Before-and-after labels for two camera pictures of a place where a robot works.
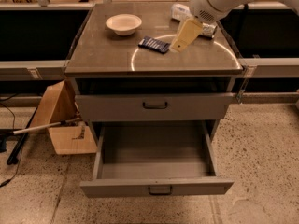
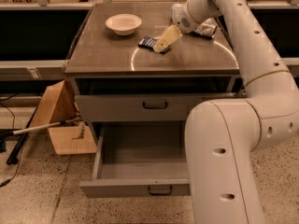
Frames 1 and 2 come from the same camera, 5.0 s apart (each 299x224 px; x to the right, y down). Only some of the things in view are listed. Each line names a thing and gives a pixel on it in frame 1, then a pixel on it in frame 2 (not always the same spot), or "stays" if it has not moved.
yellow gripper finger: [190, 30] to [168, 36]
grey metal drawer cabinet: [124, 72] stays
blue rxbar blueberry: [154, 44] stays
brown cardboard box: [60, 105] stays
